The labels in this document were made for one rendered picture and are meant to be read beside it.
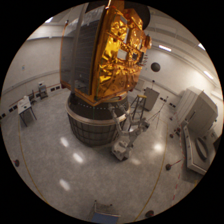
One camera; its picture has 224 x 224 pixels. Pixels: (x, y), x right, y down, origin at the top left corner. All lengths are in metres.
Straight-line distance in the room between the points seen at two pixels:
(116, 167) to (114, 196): 0.99
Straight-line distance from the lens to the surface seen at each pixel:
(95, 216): 1.82
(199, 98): 6.48
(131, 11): 1.76
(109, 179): 2.55
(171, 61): 9.23
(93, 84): 1.17
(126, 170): 2.71
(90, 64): 1.12
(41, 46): 6.34
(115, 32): 1.27
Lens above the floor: 2.52
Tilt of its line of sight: 37 degrees down
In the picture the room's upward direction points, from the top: 13 degrees clockwise
